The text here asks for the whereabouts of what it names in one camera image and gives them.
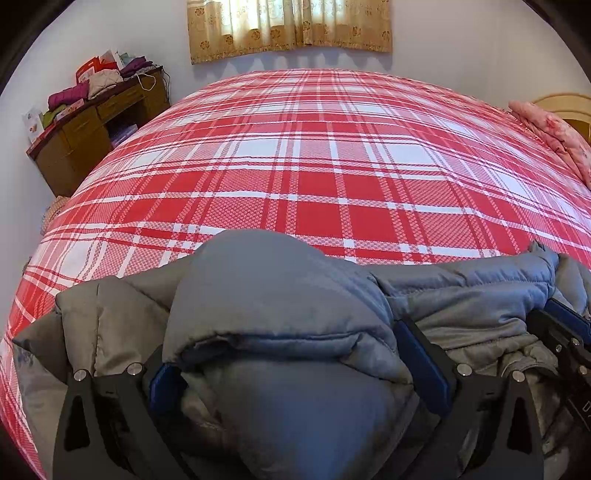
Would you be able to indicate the bed with red plaid sheet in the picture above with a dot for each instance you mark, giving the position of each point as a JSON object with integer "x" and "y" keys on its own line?
{"x": 323, "y": 161}

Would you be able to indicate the pink floral folded blanket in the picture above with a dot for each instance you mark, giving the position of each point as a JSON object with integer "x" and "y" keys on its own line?
{"x": 554, "y": 131}

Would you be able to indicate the flat pink patterned box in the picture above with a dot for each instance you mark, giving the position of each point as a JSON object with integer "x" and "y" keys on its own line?
{"x": 69, "y": 110}

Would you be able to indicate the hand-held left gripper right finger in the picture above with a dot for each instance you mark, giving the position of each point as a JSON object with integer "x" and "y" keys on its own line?
{"x": 425, "y": 364}

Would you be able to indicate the grey puffer jacket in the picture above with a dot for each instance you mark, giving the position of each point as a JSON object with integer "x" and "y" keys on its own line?
{"x": 286, "y": 300}

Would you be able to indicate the red box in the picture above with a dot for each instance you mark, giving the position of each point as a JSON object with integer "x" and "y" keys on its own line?
{"x": 92, "y": 71}

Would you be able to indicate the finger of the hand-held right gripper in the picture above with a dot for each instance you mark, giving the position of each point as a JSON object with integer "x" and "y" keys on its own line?
{"x": 551, "y": 325}
{"x": 570, "y": 310}

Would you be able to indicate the purple folded clothes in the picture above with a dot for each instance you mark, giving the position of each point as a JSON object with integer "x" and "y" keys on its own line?
{"x": 136, "y": 67}

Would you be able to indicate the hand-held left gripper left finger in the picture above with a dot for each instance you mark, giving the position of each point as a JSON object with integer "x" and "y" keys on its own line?
{"x": 164, "y": 387}

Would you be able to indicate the brown wooden desk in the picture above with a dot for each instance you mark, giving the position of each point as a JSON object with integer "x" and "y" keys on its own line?
{"x": 78, "y": 152}

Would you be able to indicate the magenta folded clothes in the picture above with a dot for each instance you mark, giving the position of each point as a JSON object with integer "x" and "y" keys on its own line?
{"x": 68, "y": 96}

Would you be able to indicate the pale box under desk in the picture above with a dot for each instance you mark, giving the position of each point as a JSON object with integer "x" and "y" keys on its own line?
{"x": 123, "y": 134}

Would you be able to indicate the pink quilted garment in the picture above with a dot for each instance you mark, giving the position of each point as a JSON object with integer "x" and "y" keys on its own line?
{"x": 105, "y": 84}

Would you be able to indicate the pale paper bag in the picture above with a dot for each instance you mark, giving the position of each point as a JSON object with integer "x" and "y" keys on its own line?
{"x": 111, "y": 59}

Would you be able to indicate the beige floral window curtain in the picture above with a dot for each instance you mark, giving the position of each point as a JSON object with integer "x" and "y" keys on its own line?
{"x": 286, "y": 27}

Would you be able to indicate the white printed card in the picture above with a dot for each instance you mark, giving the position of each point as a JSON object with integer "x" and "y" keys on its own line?
{"x": 32, "y": 125}

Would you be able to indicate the wooden bed headboard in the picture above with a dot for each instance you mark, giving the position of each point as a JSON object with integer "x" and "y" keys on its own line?
{"x": 563, "y": 106}

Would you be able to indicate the green folded cloth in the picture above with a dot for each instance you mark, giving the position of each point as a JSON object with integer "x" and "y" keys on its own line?
{"x": 47, "y": 120}

